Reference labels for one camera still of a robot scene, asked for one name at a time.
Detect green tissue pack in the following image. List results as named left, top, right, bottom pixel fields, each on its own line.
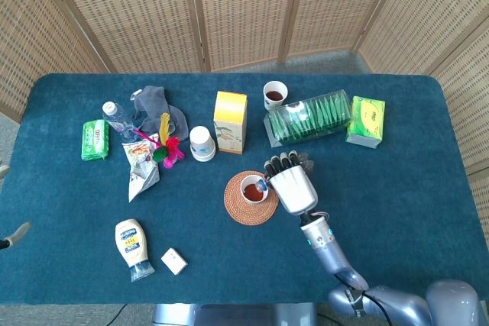
left=345, top=95, right=386, bottom=150

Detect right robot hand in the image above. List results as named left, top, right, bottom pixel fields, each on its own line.
left=263, top=150, right=319, bottom=215

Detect woven bamboo folding screen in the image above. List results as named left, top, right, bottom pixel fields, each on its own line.
left=0, top=0, right=489, bottom=235

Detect stack of upturned paper cups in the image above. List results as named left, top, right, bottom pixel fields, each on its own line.
left=189, top=125, right=217, bottom=163

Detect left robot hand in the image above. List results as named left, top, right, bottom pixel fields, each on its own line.
left=0, top=164, right=32, bottom=251

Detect small white box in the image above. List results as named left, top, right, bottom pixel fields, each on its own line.
left=160, top=247, right=189, bottom=276

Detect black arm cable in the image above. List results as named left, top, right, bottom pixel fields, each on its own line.
left=361, top=290, right=395, bottom=326

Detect green wet wipes pack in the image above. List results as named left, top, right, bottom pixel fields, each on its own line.
left=80, top=118, right=110, bottom=162

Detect tall yellow pomelo carton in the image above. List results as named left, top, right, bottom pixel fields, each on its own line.
left=212, top=91, right=248, bottom=155

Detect blue tablecloth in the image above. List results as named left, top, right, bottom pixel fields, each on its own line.
left=0, top=73, right=489, bottom=306

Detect black floor cable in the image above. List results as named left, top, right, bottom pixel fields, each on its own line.
left=108, top=302, right=129, bottom=325

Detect mayonnaise squeeze bottle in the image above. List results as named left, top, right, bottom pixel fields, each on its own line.
left=115, top=218, right=156, bottom=283

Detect crumpled white snack bag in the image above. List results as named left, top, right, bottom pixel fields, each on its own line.
left=121, top=132, right=160, bottom=203

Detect clear water bottle white cap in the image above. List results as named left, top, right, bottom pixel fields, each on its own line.
left=101, top=101, right=141, bottom=143

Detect paper cup green flower print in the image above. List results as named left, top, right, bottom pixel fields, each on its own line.
left=239, top=174, right=270, bottom=205

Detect round woven rattan coaster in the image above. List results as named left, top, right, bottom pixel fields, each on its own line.
left=223, top=170, right=280, bottom=226

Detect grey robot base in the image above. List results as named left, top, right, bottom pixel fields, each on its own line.
left=152, top=302, right=318, bottom=326

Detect clear box green tea bags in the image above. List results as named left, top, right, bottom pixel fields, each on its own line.
left=263, top=89, right=352, bottom=148

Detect paper cup blue flower print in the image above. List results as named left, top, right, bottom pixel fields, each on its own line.
left=262, top=80, right=289, bottom=111

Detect grey cloth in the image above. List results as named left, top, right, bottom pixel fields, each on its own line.
left=130, top=85, right=189, bottom=142

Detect colourful feather shuttlecock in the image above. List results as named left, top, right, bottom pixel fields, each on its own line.
left=131, top=112, right=186, bottom=169

